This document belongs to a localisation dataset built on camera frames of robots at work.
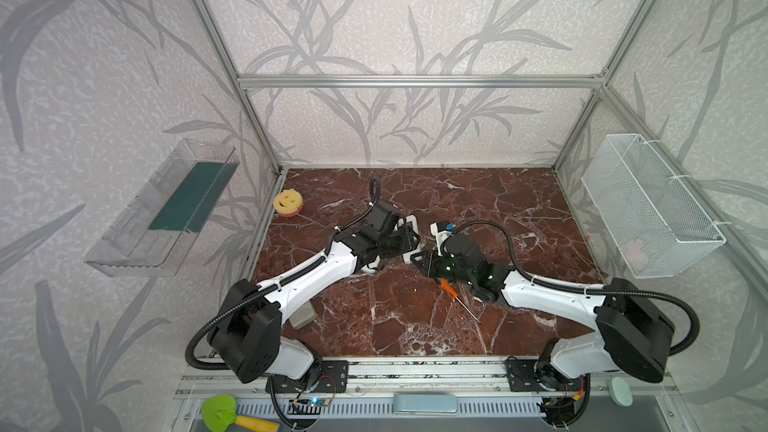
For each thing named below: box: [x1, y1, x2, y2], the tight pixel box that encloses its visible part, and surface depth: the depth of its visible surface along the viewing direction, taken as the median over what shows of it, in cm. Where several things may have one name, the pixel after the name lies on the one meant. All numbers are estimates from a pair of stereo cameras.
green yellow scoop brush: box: [201, 395, 281, 432], surface depth 68 cm
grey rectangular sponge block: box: [288, 301, 316, 330], surface depth 82 cm
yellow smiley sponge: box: [274, 189, 303, 215], surface depth 108 cm
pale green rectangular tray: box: [393, 394, 458, 416], surface depth 68 cm
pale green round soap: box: [608, 376, 634, 407], surface depth 71 cm
